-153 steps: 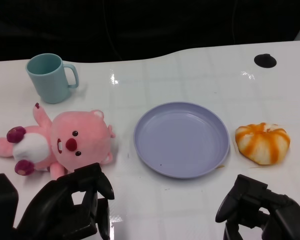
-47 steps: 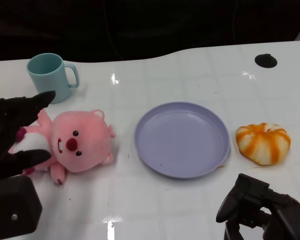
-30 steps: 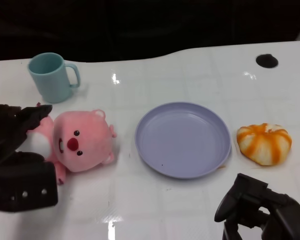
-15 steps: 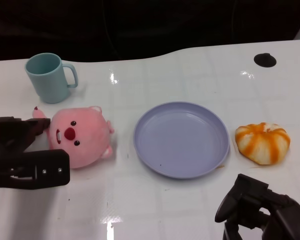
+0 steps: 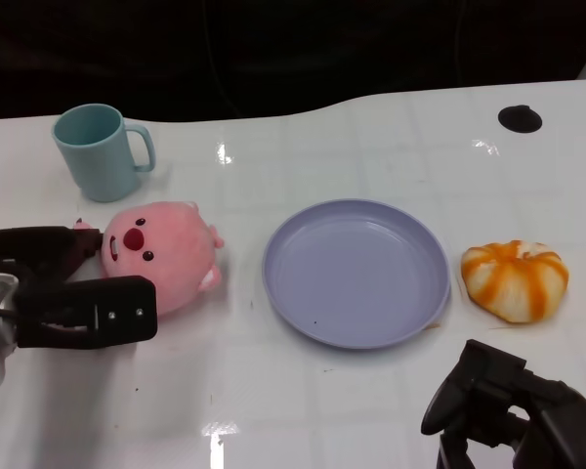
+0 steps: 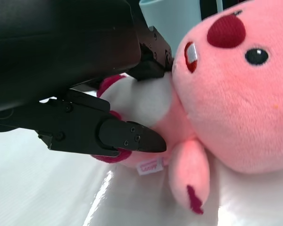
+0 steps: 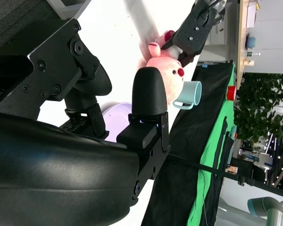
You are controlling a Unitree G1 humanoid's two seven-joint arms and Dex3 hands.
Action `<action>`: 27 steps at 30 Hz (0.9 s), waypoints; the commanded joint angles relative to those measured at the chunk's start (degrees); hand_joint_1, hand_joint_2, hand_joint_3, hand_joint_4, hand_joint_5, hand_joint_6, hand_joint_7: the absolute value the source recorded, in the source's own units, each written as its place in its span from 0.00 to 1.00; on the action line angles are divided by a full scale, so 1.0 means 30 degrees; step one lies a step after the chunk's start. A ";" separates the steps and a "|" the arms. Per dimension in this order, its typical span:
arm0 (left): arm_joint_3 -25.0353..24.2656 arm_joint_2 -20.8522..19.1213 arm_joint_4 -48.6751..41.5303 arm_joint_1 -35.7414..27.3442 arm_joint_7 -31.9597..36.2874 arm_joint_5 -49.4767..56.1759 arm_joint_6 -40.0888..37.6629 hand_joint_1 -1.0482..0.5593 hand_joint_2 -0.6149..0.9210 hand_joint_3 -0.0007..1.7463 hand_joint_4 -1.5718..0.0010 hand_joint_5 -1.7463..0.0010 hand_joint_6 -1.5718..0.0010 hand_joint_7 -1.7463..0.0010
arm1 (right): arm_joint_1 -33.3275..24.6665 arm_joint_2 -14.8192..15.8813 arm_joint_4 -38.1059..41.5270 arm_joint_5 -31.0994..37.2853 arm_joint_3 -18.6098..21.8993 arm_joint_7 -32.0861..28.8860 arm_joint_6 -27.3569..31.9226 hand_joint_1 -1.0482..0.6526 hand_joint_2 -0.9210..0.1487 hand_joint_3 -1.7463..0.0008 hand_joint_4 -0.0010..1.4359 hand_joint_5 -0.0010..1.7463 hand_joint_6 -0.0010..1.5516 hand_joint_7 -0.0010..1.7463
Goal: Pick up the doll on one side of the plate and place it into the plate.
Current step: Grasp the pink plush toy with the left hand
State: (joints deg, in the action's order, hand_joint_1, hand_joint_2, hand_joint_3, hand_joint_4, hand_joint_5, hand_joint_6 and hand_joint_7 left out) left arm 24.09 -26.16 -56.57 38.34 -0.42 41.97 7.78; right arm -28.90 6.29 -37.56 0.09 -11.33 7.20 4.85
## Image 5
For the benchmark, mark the teal plastic mug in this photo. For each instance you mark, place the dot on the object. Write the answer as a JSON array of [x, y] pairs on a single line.
[[102, 166]]

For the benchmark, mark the black round table grommet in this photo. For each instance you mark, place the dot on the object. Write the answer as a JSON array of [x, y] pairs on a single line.
[[519, 119]]

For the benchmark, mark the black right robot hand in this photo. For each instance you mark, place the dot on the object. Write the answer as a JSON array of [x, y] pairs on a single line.
[[552, 422]]

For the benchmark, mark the orange striped white bun toy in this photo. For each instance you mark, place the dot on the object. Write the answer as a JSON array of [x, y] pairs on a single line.
[[515, 283]]

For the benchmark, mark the pink plush beaver doll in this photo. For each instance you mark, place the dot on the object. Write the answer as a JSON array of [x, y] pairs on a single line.
[[171, 254]]

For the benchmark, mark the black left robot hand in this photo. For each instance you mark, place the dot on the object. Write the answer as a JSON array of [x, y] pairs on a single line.
[[78, 312]]

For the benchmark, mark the purple plastic plate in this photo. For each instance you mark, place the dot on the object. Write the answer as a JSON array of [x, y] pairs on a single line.
[[354, 273]]

